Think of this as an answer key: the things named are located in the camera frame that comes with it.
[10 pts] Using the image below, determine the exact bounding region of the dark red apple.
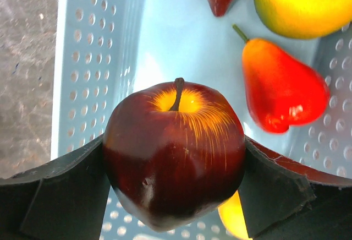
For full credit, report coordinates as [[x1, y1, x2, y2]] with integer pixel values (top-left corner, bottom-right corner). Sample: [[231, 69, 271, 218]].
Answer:
[[103, 78, 246, 232]]

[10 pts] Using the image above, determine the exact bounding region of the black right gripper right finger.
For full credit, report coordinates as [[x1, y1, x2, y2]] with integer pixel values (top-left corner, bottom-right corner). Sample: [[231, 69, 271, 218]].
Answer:
[[239, 138, 351, 239]]

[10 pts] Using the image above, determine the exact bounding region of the yellow lemon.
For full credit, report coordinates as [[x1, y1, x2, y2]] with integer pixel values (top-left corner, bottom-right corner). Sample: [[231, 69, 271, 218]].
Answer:
[[218, 191, 251, 239]]

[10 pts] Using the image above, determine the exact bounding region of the yellow orange fruit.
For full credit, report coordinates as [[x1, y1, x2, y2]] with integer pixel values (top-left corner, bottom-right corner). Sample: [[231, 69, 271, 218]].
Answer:
[[254, 0, 351, 39]]

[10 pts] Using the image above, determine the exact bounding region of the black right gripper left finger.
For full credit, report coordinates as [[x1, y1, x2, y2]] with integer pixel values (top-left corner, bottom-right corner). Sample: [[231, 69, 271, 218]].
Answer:
[[1, 137, 110, 240]]

